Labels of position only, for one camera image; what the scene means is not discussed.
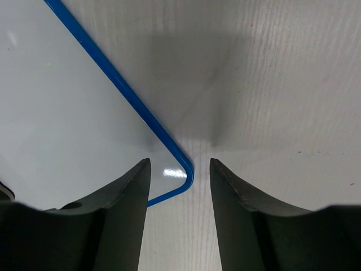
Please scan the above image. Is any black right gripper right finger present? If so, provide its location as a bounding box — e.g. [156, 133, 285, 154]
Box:
[210, 158, 360, 270]

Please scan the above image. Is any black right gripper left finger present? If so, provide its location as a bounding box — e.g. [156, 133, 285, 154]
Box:
[1, 159, 151, 270]

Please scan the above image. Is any blue framed whiteboard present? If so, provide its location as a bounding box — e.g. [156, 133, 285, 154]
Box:
[1, 1, 194, 209]

